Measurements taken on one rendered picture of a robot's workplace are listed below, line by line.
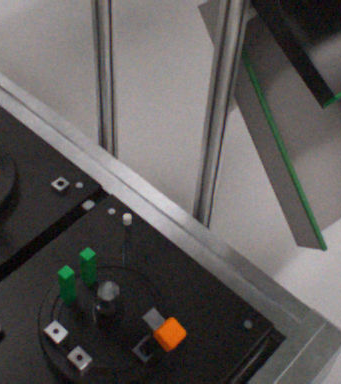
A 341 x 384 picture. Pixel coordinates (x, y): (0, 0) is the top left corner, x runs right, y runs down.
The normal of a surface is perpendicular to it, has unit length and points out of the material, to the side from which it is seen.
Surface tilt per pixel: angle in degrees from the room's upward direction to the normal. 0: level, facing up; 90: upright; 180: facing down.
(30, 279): 0
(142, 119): 0
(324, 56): 25
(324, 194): 45
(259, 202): 0
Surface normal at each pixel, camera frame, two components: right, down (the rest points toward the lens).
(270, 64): 0.45, -0.03
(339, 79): 0.29, -0.33
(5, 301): 0.04, -0.65
